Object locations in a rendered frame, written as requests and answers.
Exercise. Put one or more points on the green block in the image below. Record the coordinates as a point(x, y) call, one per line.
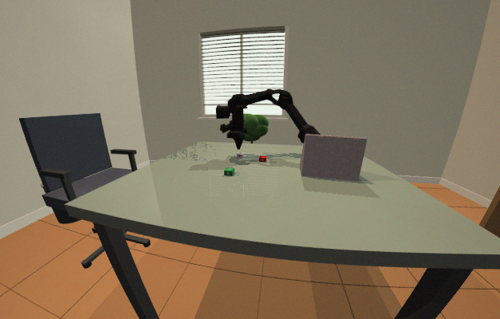
point(229, 171)

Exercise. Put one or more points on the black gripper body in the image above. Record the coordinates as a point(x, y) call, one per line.
point(238, 128)

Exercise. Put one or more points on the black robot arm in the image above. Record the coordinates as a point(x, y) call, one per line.
point(240, 101)

